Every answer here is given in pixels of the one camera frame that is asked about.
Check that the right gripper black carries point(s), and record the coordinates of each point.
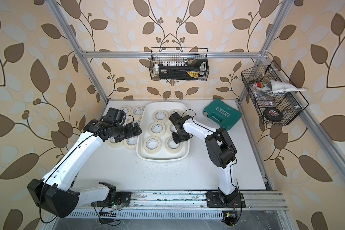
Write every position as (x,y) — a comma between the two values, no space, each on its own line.
(177,140)

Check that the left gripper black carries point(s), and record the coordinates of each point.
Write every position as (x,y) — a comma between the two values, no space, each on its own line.
(131,131)

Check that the masking tape roll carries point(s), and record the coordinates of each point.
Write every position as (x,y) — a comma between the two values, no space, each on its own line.
(136,121)
(131,143)
(115,144)
(137,111)
(179,112)
(170,127)
(172,147)
(126,109)
(157,129)
(160,116)

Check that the white plastic storage tray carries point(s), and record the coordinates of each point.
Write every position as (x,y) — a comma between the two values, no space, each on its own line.
(163,155)

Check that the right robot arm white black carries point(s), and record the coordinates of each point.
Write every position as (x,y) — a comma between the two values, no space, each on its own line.
(221,149)

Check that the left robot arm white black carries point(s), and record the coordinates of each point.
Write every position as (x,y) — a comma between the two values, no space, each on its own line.
(54,192)

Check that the masking tape stack front left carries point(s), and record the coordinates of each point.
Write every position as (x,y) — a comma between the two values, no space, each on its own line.
(152,145)

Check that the black yellow box in basket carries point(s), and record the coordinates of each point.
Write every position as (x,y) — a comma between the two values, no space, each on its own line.
(183,73)

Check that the black tape roll red label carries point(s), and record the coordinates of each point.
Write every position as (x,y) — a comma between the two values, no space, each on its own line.
(273,114)

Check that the green plastic tool case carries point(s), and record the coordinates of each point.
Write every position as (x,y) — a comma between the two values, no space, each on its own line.
(222,114)

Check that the grey folded cloth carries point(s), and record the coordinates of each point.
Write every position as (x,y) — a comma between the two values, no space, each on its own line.
(278,87)

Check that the aluminium front rail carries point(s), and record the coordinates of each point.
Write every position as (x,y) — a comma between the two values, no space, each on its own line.
(190,200)

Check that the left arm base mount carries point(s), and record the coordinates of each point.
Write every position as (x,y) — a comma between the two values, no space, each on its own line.
(115,200)

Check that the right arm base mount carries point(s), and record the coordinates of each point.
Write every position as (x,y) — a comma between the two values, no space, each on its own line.
(220,200)

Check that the black wire basket back wall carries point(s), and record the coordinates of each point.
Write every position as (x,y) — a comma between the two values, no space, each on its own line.
(176,56)

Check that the black wire basket wall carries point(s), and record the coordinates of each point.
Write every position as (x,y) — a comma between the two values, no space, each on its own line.
(291,103)
(176,56)

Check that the black wire basket right wall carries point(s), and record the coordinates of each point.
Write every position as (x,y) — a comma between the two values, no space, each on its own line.
(291,103)

